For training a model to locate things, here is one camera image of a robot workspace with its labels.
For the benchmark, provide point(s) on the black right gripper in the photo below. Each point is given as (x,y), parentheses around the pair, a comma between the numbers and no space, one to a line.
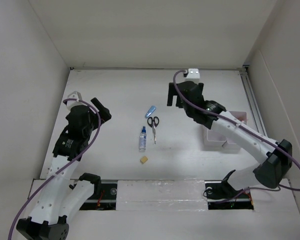
(171,94)

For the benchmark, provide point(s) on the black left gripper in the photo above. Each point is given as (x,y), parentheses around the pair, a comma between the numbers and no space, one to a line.
(105,115)

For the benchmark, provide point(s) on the blue translucent correction tape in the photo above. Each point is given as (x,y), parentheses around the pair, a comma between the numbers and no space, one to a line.
(150,111)

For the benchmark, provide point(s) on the clear blue spray bottle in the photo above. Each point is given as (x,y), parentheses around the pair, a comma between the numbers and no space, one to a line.
(143,140)

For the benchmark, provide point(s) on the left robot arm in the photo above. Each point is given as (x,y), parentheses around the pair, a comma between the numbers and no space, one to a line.
(58,203)

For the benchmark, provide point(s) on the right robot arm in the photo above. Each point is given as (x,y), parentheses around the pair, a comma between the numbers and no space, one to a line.
(273,158)

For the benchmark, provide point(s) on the yellow eraser block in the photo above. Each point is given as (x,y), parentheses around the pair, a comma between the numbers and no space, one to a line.
(143,160)

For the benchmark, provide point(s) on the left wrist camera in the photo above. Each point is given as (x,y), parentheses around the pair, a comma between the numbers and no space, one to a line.
(73,100)

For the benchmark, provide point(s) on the black handled scissors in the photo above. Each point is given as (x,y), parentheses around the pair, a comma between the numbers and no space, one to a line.
(153,122)

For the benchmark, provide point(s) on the aluminium rail right edge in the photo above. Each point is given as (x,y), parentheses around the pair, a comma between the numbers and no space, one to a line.
(254,108)

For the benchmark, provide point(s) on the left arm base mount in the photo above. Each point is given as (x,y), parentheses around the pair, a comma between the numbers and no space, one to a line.
(104,197)

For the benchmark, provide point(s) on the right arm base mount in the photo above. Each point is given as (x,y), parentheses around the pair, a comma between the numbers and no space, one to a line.
(221,195)

